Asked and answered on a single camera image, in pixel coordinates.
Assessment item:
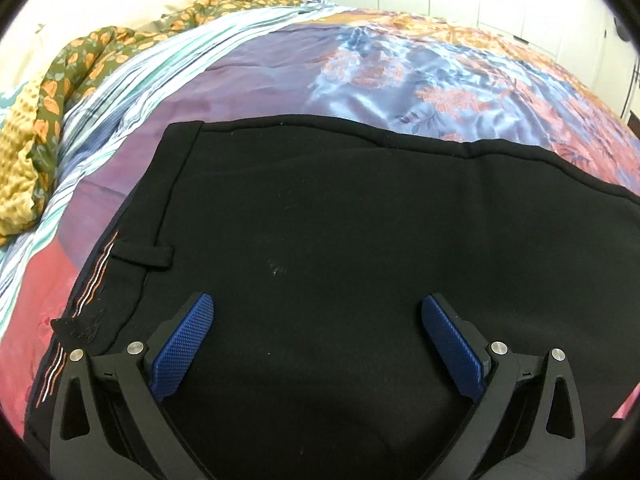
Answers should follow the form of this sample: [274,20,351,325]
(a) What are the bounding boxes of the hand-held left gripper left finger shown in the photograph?
[50,291,216,480]

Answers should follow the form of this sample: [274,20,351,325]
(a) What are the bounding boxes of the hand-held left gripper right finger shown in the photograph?
[420,292,587,480]

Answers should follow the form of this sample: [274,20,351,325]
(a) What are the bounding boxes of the black pants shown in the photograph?
[25,114,640,480]

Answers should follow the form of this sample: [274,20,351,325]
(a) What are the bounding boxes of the yellow dotted cloth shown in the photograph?
[0,77,66,248]

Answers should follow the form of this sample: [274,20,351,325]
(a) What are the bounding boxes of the colourful floral satin bedspread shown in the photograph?
[0,2,640,436]

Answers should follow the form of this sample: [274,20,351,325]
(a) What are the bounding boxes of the striped bed sheet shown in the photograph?
[0,2,351,321]

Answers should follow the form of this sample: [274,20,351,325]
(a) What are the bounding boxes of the green floral cloth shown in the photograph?
[30,0,306,211]

